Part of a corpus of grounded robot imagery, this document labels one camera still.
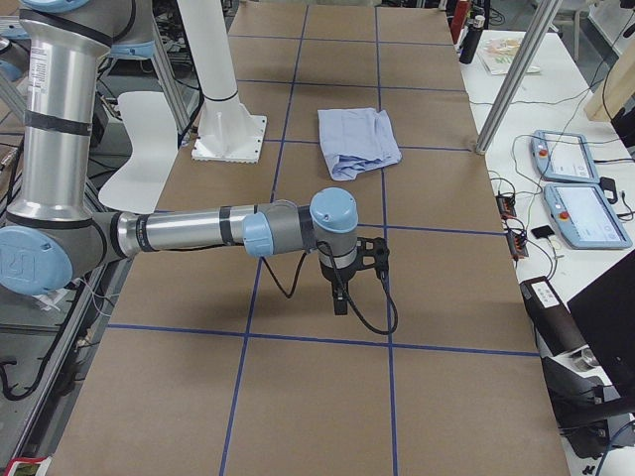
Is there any upper teach pendant tablet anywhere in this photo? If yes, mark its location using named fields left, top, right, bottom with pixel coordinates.
left=530, top=130, right=599, bottom=184

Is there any red cylinder bottle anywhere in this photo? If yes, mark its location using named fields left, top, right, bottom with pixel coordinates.
left=450, top=0, right=471, bottom=47

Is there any lower teach pendant tablet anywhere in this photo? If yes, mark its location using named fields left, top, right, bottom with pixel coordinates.
left=543, top=182, right=632, bottom=250

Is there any black water bottle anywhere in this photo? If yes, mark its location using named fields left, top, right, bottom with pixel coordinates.
left=459, top=15, right=485, bottom=64

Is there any teach pendant tablet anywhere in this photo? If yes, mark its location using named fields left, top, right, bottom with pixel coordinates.
left=530, top=130, right=599, bottom=184
left=543, top=182, right=632, bottom=250

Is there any white chair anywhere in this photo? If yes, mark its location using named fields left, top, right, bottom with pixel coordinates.
left=98, top=91, right=179, bottom=214

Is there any black monitor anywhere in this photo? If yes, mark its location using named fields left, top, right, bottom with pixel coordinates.
left=568, top=253, right=634, bottom=396

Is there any light blue striped shirt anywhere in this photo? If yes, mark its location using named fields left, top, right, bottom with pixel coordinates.
left=317, top=108, right=402, bottom=181

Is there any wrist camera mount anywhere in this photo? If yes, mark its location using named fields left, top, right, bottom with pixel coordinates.
left=356, top=237, right=390, bottom=283

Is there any aluminium frame post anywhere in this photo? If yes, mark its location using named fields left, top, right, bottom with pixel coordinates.
left=474, top=0, right=563, bottom=155

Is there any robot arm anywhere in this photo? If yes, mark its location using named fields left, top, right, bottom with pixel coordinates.
left=1, top=1, right=363, bottom=315

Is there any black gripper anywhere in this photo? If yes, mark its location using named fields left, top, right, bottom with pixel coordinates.
left=319, top=260, right=363, bottom=315

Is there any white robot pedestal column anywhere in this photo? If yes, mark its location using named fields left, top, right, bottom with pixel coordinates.
left=178, top=0, right=267, bottom=164

